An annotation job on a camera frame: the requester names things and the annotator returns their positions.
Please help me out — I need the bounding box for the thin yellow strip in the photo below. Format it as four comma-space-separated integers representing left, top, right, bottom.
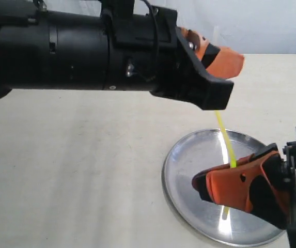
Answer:
213, 25, 238, 221

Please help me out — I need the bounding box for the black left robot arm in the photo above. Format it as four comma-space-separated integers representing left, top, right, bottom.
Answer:
0, 1, 244, 110

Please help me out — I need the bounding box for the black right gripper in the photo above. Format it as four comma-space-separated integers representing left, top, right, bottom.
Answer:
192, 141, 296, 247

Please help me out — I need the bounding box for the white backdrop cloth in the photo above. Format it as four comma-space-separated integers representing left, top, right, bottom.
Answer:
150, 1, 296, 54

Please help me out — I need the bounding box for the round silver metal plate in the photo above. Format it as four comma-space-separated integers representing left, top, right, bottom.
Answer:
162, 129, 284, 247

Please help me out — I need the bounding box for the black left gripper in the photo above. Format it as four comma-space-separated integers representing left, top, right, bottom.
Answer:
107, 1, 245, 111

